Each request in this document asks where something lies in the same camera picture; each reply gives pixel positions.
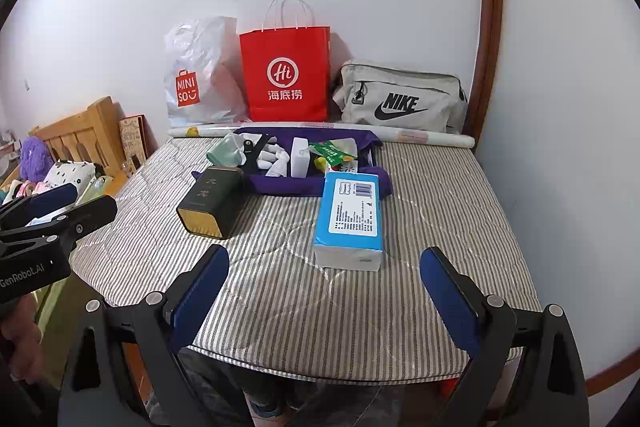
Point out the wooden nightstand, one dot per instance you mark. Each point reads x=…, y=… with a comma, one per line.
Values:
x=122, y=182

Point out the light green cloth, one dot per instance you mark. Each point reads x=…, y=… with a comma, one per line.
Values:
x=225, y=152

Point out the grey sling bag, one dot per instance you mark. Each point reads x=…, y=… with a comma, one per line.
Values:
x=395, y=102

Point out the white charger box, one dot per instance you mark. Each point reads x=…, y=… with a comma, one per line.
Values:
x=302, y=159

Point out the person's left hand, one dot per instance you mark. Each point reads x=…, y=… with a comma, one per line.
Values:
x=20, y=337

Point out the red paper bag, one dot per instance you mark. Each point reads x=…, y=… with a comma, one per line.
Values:
x=285, y=77

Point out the green tissue pack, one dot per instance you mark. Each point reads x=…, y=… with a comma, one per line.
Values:
x=330, y=151

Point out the white snack packet red print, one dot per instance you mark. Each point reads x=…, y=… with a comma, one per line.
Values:
x=345, y=167

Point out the white gloves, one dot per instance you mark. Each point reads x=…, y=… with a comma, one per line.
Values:
x=275, y=162

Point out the purple plush toy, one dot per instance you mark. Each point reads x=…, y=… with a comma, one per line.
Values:
x=35, y=159

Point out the purple fabric tray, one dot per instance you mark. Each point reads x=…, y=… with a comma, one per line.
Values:
x=280, y=187

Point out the wooden door frame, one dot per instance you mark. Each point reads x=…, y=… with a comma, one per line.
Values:
x=490, y=7

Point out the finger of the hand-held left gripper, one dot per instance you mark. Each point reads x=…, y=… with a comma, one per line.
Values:
x=92, y=212
x=52, y=202

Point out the brown notebook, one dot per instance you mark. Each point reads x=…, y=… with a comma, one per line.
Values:
x=133, y=142

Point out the white flower-print pillow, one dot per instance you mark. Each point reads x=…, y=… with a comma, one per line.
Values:
x=70, y=177

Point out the rolled patterned paper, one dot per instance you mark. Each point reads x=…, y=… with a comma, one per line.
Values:
x=425, y=138

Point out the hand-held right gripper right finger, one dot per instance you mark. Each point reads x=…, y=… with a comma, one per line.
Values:
x=447, y=297

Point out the wooden headboard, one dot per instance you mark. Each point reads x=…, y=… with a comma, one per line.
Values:
x=85, y=132

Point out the yellow pouch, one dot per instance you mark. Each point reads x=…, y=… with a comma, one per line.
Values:
x=320, y=164

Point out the striped mattress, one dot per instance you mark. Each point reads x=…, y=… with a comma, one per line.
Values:
x=425, y=217

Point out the white plastic shopping bag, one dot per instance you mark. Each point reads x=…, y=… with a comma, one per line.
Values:
x=210, y=77

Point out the dark green tin box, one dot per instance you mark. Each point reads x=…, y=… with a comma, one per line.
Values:
x=210, y=207

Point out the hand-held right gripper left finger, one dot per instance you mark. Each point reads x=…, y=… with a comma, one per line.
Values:
x=200, y=292

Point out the blue tissue box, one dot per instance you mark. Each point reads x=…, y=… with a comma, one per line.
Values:
x=350, y=217

